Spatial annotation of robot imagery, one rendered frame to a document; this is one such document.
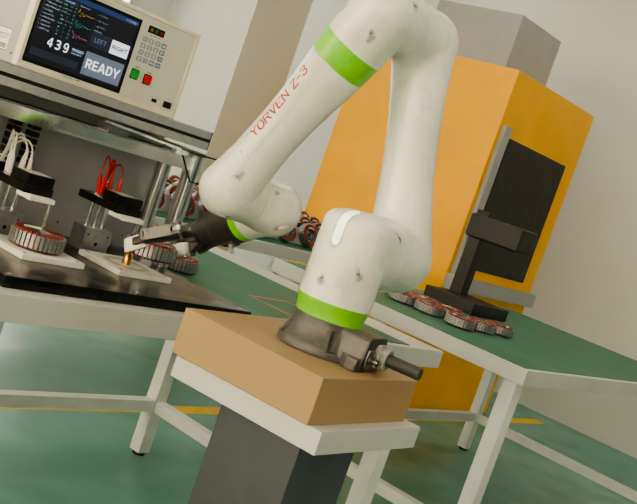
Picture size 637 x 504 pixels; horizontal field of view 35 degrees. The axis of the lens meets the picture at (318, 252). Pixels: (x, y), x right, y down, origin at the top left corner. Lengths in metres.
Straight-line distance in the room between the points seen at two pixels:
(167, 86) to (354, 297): 0.89
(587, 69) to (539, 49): 1.38
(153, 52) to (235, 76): 3.81
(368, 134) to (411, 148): 4.15
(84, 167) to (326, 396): 1.08
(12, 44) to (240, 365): 0.89
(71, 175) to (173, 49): 0.38
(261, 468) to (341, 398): 0.20
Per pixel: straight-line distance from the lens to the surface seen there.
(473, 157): 5.57
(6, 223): 2.21
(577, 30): 7.66
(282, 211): 1.92
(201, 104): 6.24
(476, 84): 5.68
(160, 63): 2.35
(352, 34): 1.75
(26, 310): 1.82
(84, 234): 2.33
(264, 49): 6.25
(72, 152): 2.41
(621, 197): 7.18
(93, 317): 1.91
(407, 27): 1.76
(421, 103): 1.86
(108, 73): 2.27
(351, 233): 1.66
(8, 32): 2.20
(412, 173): 1.84
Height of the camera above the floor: 1.13
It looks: 5 degrees down
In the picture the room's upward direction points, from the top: 19 degrees clockwise
